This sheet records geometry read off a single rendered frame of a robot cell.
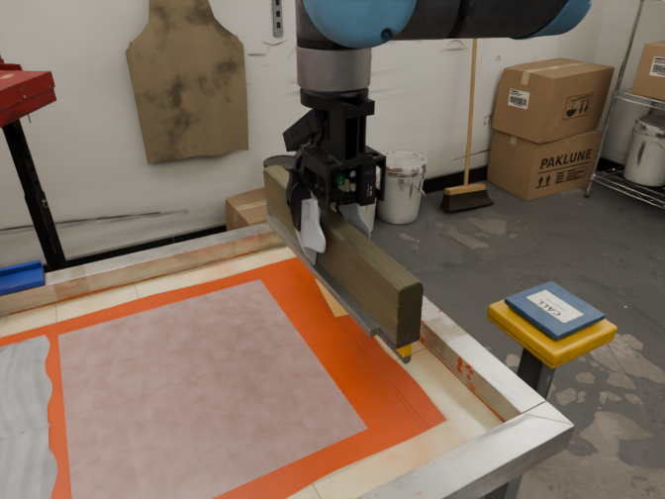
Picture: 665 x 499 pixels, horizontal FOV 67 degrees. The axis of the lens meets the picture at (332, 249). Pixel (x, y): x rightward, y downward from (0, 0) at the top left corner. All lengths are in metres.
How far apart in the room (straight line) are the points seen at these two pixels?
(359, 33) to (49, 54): 2.20
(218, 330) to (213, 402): 0.13
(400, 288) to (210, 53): 2.15
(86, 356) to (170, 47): 1.93
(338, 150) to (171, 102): 2.05
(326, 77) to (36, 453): 0.49
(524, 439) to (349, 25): 0.43
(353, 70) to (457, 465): 0.39
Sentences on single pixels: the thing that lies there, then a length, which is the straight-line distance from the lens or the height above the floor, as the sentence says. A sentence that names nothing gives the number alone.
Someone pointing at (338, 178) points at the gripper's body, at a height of 1.21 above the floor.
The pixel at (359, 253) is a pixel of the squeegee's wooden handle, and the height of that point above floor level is 1.14.
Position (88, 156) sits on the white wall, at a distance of 2.61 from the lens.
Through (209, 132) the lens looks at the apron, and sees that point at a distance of 2.59.
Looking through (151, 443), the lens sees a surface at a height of 0.96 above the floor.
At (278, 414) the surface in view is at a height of 0.96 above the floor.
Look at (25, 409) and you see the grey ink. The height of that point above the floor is 0.96.
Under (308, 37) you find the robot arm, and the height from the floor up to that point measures 1.35.
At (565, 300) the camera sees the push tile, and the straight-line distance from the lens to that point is 0.82.
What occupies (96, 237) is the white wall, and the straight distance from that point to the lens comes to 2.77.
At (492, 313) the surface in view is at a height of 0.94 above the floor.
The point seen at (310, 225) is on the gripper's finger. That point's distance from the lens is 0.58.
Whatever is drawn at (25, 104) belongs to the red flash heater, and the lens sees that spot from 1.73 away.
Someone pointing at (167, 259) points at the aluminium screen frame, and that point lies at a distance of 0.86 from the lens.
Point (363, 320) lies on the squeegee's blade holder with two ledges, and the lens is 0.54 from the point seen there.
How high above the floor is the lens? 1.41
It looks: 31 degrees down
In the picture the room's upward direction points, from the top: straight up
